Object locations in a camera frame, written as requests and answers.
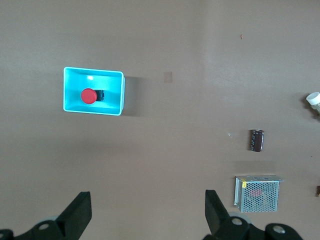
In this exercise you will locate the red push button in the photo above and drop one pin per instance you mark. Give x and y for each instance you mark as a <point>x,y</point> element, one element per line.
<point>88,96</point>

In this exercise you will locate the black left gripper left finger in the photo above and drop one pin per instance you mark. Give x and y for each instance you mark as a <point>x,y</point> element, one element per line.
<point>70,220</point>

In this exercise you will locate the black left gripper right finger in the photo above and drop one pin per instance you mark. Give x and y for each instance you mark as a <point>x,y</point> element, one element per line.
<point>217,220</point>

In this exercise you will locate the brass fitting with white caps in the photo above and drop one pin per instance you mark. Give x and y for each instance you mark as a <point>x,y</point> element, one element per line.
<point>314,100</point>

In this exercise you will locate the cyan plastic bin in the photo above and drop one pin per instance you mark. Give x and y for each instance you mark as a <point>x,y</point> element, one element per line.
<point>72,85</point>

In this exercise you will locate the dark brown cylindrical capacitor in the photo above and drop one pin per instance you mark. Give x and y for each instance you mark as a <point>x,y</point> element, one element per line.
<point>256,140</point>

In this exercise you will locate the perforated metal power supply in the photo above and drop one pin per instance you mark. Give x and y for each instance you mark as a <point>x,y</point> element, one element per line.
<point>260,195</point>

